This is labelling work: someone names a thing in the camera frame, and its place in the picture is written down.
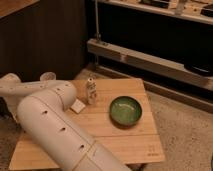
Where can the vertical metal pole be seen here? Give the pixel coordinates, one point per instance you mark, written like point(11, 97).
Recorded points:
point(98, 35)

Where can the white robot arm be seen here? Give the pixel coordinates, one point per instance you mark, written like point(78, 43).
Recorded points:
point(40, 108)

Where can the background shelf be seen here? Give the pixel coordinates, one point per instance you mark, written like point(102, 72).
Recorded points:
point(182, 9)

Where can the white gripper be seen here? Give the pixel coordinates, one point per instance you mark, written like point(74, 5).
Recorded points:
point(12, 104)

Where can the white flat sponge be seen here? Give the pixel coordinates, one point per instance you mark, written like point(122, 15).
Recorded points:
point(77, 106)

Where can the dark wooden cabinet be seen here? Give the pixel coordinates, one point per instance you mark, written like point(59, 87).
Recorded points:
point(46, 36)

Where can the wooden table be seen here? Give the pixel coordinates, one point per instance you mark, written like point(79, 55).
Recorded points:
point(139, 144)

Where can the green bowl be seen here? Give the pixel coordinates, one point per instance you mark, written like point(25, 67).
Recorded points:
point(125, 110)

